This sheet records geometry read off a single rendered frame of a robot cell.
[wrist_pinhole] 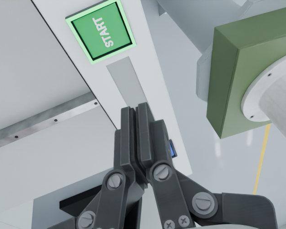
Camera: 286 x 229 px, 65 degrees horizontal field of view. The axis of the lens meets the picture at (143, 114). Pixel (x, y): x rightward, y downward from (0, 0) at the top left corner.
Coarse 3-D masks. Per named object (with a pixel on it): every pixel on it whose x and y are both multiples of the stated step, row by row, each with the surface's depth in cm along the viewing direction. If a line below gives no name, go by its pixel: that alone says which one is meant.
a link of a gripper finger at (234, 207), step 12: (228, 204) 9; (240, 204) 9; (252, 204) 9; (264, 204) 9; (216, 216) 9; (228, 216) 9; (240, 216) 9; (252, 216) 9; (264, 216) 9; (264, 228) 9; (276, 228) 8
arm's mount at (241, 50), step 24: (240, 24) 42; (264, 24) 41; (216, 48) 45; (240, 48) 37; (264, 48) 38; (216, 72) 48; (240, 72) 41; (216, 96) 51; (240, 96) 46; (216, 120) 56; (240, 120) 53
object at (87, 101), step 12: (84, 96) 46; (60, 108) 46; (72, 108) 44; (84, 108) 45; (24, 120) 47; (36, 120) 45; (48, 120) 45; (60, 120) 46; (0, 132) 46; (12, 132) 45; (24, 132) 45; (0, 144) 46
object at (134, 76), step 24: (48, 0) 21; (72, 0) 21; (96, 0) 22; (120, 0) 22; (48, 24) 22; (144, 24) 24; (72, 48) 24; (144, 48) 27; (96, 72) 27; (120, 72) 28; (144, 72) 29; (96, 96) 30; (120, 96) 31; (144, 96) 32; (168, 96) 33; (120, 120) 34; (168, 120) 37
